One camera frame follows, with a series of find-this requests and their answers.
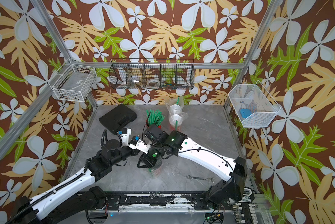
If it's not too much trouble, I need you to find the black wire basket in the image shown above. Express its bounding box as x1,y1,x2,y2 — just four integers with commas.
108,58,195,90

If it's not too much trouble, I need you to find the clear plastic bag back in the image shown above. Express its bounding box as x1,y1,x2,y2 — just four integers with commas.
147,166,164,179

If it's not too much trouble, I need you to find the blue object in basket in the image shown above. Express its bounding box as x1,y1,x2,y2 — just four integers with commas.
240,108,252,119

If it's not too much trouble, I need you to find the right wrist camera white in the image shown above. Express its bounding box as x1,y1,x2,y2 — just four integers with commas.
129,136,151,154

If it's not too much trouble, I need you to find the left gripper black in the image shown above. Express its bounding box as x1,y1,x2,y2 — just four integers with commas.
110,141,139,167

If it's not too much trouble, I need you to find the white mesh basket right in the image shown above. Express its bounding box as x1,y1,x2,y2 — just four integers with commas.
229,81,281,129

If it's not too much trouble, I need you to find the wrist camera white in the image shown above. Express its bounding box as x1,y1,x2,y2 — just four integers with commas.
117,128,132,147
129,136,151,154

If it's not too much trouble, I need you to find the red cup white lid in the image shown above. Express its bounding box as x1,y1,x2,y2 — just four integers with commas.
169,104,182,114
169,114,182,131

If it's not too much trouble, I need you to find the red cup white lid front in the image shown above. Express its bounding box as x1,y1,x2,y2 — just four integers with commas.
169,114,182,131

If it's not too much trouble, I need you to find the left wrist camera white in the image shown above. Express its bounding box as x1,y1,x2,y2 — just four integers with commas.
117,128,132,147

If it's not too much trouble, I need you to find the green wrapped straws bundle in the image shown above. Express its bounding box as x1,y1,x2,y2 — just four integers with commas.
146,110,165,126

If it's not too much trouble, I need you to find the black plastic tool case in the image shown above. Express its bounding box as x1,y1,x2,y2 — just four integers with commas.
99,104,137,135

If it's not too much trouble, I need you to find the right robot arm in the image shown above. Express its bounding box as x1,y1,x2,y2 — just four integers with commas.
129,129,247,207

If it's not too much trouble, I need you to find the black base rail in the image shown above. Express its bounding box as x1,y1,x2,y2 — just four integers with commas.
82,191,213,211

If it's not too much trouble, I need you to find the metal wrench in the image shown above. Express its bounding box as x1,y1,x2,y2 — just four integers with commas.
186,175,215,183

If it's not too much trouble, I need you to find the white wire basket left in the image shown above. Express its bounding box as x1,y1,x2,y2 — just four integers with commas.
50,59,97,102

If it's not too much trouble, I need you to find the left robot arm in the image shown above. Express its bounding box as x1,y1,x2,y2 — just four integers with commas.
7,137,141,224

